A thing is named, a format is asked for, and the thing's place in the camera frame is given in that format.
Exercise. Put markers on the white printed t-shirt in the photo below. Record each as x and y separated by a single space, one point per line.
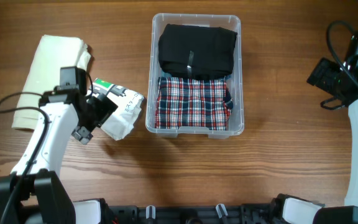
129 102

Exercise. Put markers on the black garment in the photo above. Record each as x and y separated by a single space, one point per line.
200 53

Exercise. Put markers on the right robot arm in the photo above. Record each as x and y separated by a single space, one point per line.
290 209

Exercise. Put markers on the cream white cloth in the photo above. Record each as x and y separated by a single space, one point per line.
53 53

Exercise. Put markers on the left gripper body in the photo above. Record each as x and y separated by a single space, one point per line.
99 111

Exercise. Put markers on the clear plastic storage container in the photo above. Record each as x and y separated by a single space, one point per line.
236 121

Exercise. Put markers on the blue denim jeans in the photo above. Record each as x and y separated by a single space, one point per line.
169 75

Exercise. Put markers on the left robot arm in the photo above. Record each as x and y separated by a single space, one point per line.
33 191

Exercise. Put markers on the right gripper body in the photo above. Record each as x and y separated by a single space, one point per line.
329 76

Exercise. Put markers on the red navy plaid shirt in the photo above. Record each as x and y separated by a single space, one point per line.
184 102

